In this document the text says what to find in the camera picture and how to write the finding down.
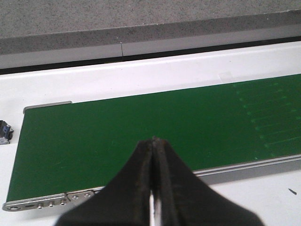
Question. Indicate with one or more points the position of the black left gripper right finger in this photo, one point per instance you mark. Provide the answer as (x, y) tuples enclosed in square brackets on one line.
[(182, 199)]

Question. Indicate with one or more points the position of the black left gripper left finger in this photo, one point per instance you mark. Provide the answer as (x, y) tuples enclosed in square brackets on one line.
[(125, 200)]

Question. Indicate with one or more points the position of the steel conveyor end plate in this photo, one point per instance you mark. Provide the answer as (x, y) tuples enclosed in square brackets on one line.
[(62, 199)]

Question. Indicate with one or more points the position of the green conveyor belt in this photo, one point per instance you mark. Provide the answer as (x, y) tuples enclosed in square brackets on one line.
[(78, 146)]

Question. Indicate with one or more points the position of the steel far end plate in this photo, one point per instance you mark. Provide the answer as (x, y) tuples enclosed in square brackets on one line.
[(46, 105)]

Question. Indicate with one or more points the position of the grey stone counter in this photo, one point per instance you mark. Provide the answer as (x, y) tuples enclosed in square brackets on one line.
[(44, 34)]

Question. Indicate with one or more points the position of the aluminium conveyor rail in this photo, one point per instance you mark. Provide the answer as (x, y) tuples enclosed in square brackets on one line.
[(247, 166)]

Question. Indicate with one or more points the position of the black switch block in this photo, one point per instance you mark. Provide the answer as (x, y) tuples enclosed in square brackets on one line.
[(6, 133)]

